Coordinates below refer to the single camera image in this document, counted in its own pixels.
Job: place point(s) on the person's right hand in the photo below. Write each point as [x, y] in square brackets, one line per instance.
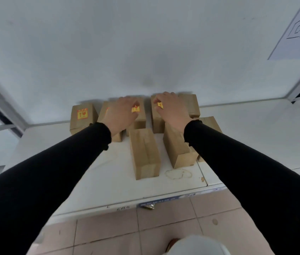
[173, 111]

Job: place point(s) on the person's left hand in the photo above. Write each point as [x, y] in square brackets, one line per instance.
[119, 115]

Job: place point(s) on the person's right thumb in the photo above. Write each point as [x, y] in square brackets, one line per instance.
[157, 102]

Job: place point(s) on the person's left thumb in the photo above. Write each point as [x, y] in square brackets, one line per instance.
[136, 105]

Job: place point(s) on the person's left forearm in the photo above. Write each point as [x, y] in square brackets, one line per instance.
[43, 183]

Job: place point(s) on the person's right forearm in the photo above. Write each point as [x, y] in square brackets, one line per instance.
[248, 180]

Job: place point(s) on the group of brown cardboard boxes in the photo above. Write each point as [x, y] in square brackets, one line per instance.
[144, 154]

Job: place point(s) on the small metallic scrap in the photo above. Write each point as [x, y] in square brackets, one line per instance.
[149, 206]

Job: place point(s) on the white round object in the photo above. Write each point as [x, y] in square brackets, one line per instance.
[199, 246]

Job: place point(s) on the white paper wall sign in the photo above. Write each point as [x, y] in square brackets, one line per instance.
[299, 34]

